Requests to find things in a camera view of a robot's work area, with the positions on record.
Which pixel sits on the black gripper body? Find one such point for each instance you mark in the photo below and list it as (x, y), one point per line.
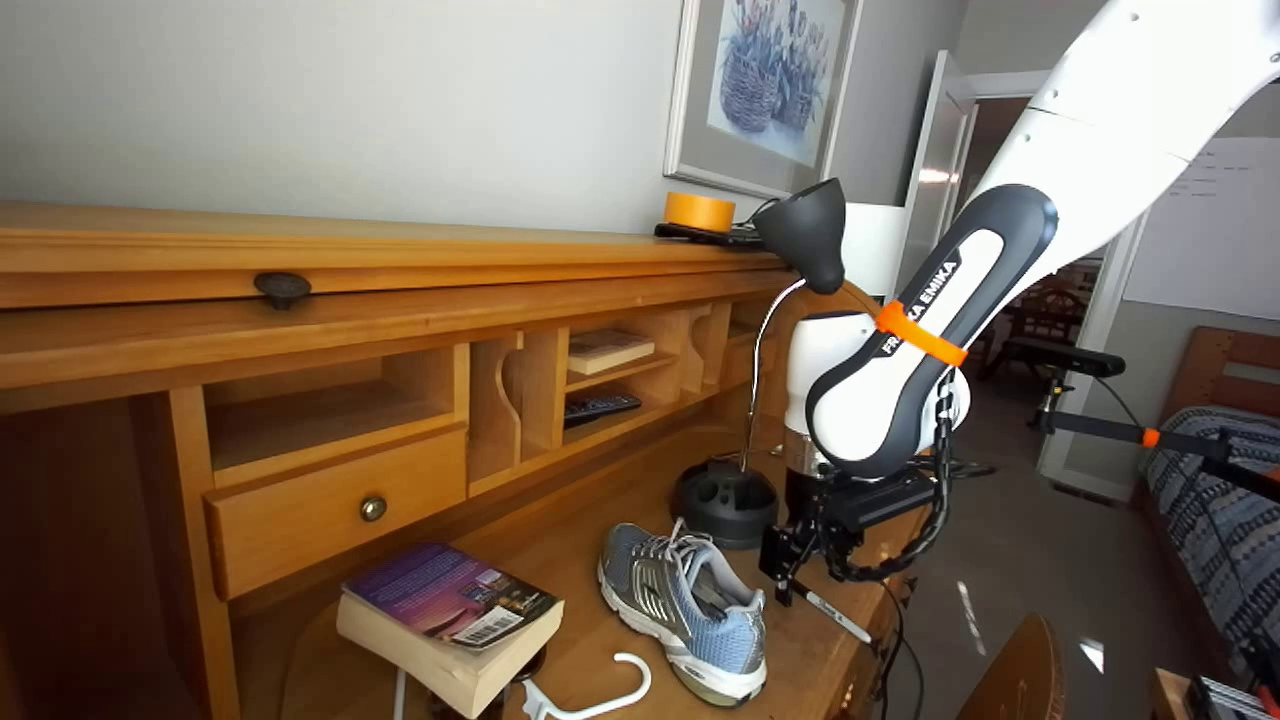
(831, 517)

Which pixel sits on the grey marker pen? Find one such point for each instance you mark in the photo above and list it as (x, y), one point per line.
(836, 618)

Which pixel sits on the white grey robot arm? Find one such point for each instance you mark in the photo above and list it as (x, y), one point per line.
(879, 393)

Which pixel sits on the blue grey running sneaker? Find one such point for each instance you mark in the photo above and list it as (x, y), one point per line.
(694, 604)

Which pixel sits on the dark device in cubby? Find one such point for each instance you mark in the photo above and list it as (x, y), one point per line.
(584, 407)

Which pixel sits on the flat book in cubby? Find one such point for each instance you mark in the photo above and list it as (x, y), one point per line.
(600, 352)

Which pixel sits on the wooden chair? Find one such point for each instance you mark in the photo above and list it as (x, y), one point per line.
(1027, 683)

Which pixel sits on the orange tape roll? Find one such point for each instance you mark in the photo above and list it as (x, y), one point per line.
(696, 214)

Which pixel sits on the white plastic clothes hanger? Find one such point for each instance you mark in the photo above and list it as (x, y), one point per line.
(584, 684)

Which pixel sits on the striped bed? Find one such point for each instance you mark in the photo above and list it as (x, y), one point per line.
(1222, 538)

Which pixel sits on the purple paperback book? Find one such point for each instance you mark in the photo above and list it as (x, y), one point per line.
(456, 626)

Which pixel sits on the framed blue flower picture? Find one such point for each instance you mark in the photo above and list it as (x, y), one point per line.
(759, 93)

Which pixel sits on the brass drawer knob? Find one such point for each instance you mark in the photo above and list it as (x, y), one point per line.
(372, 510)

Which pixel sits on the wooden roll-top desk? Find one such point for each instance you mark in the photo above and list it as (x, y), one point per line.
(180, 460)

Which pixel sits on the black roll-top handle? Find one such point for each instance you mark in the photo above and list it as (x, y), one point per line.
(281, 289)

